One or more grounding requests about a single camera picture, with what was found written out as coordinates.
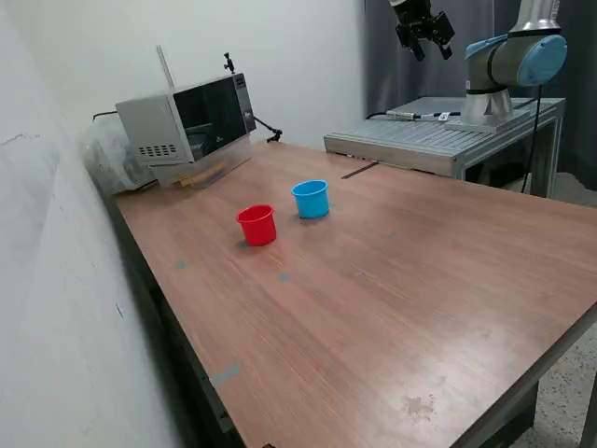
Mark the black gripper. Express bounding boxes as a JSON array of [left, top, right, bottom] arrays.
[[390, 0, 456, 62]]

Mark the dark grey curtain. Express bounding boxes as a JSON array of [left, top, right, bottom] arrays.
[[363, 0, 597, 190]]

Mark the aluminium profile robot stand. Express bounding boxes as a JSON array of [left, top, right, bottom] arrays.
[[323, 96, 567, 200]]

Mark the thin black strip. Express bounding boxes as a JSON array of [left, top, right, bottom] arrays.
[[340, 161, 380, 180]]

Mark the blue plastic cup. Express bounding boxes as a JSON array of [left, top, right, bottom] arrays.
[[290, 179, 331, 220]]

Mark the red plastic cup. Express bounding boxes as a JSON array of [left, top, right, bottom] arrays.
[[235, 203, 277, 247]]

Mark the thin white rod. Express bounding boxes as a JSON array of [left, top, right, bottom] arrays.
[[156, 44, 176, 90]]

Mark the silver microwave oven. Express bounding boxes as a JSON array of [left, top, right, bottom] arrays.
[[115, 72, 258, 165]]

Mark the clear plastic bag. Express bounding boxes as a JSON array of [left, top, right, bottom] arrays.
[[76, 116, 160, 196]]

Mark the large grey tape strip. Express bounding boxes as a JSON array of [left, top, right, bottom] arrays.
[[208, 365, 242, 388]]

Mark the thick black robot base cable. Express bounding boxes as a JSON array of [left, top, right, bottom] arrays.
[[365, 110, 464, 121]]

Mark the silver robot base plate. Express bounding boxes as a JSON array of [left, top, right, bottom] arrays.
[[443, 107, 532, 133]]

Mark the black hanging cable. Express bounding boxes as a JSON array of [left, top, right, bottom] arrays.
[[520, 81, 542, 195]]

